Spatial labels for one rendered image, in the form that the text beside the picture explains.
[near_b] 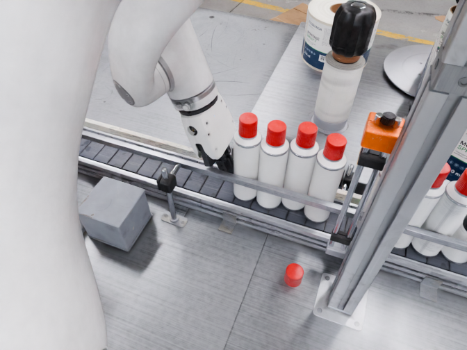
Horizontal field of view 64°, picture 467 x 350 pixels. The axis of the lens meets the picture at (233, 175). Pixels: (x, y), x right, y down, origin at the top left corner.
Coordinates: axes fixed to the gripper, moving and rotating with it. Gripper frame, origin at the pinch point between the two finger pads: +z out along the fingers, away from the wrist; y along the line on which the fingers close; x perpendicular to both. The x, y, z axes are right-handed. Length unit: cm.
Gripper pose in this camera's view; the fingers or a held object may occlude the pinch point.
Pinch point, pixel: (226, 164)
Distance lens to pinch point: 76.8
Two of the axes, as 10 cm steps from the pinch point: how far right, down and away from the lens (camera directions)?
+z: 3.2, 7.1, 6.3
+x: -8.8, -0.3, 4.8
